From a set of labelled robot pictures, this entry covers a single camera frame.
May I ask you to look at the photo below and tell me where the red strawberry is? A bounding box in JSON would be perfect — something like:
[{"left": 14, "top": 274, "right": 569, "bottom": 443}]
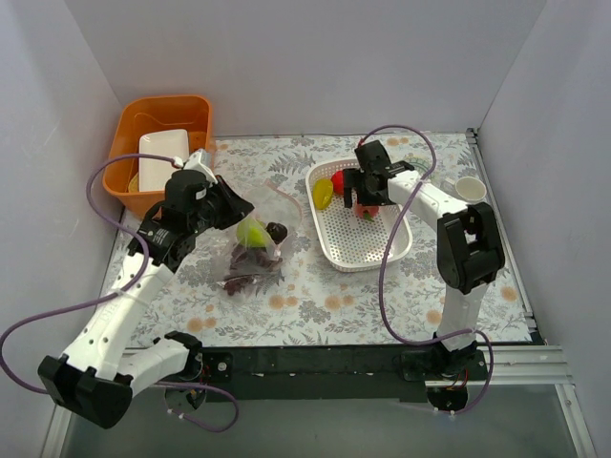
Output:
[{"left": 330, "top": 170, "right": 345, "bottom": 196}]

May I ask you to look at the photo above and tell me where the yellow starfruit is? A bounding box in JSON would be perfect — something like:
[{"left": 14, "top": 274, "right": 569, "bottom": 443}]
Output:
[{"left": 312, "top": 178, "right": 334, "bottom": 210}]

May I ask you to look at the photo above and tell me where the green apple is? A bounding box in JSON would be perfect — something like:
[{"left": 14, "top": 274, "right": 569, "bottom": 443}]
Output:
[{"left": 236, "top": 218, "right": 269, "bottom": 248}]

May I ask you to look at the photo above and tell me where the pink peach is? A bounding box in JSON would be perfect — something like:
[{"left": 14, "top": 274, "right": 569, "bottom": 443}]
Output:
[{"left": 354, "top": 204, "right": 380, "bottom": 221}]

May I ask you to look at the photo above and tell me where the red grape bunch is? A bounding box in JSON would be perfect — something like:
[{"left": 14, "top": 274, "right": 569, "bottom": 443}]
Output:
[{"left": 223, "top": 244, "right": 283, "bottom": 296}]

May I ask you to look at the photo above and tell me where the clear zip top bag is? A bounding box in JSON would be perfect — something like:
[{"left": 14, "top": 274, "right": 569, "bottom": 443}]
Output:
[{"left": 214, "top": 180, "right": 302, "bottom": 300}]

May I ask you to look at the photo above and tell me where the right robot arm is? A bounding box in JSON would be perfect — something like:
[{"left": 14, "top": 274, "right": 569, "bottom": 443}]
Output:
[{"left": 343, "top": 140, "right": 505, "bottom": 380}]

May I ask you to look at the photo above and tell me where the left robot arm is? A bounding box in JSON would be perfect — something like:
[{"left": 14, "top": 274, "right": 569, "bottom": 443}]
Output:
[{"left": 38, "top": 170, "right": 254, "bottom": 428}]

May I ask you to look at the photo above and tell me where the patterned small bowl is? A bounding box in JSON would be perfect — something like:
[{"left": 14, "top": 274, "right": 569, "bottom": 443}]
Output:
[{"left": 405, "top": 155, "right": 434, "bottom": 179}]

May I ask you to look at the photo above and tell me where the white rectangular plate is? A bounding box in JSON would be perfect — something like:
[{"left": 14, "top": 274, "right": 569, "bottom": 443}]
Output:
[{"left": 138, "top": 129, "right": 189, "bottom": 192}]

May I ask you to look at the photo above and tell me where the white perforated fruit basket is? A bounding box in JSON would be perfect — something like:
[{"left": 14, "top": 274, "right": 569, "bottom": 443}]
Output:
[{"left": 305, "top": 157, "right": 401, "bottom": 272}]

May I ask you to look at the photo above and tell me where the floral table mat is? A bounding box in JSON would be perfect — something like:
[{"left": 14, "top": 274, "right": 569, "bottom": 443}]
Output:
[{"left": 91, "top": 132, "right": 534, "bottom": 346}]

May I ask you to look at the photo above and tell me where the white mug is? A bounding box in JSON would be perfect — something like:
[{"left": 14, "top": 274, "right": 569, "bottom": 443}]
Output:
[{"left": 441, "top": 177, "right": 487, "bottom": 202}]

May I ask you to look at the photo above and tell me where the orange plastic tub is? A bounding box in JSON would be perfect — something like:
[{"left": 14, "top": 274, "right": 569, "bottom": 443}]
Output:
[{"left": 102, "top": 94, "right": 216, "bottom": 219}]

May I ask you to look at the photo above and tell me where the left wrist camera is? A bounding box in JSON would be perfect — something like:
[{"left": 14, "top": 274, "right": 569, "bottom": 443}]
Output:
[{"left": 173, "top": 149, "right": 217, "bottom": 182}]

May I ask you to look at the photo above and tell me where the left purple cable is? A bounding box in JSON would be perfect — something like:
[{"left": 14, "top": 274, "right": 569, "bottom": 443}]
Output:
[{"left": 0, "top": 153, "right": 240, "bottom": 433}]

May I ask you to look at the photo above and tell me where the purple cable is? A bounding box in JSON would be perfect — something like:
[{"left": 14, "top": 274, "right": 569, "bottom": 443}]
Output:
[
  {"left": 0, "top": 153, "right": 240, "bottom": 433},
  {"left": 357, "top": 124, "right": 493, "bottom": 414}
]

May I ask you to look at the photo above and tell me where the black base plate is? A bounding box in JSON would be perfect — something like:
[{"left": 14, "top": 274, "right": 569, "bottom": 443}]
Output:
[{"left": 186, "top": 344, "right": 489, "bottom": 403}]

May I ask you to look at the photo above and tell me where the aluminium frame rail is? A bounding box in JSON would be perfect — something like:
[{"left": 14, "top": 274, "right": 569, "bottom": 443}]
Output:
[{"left": 43, "top": 344, "right": 596, "bottom": 457}]

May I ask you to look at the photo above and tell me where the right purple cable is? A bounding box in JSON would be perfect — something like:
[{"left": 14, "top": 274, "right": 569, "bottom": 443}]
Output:
[{"left": 357, "top": 124, "right": 493, "bottom": 414}]

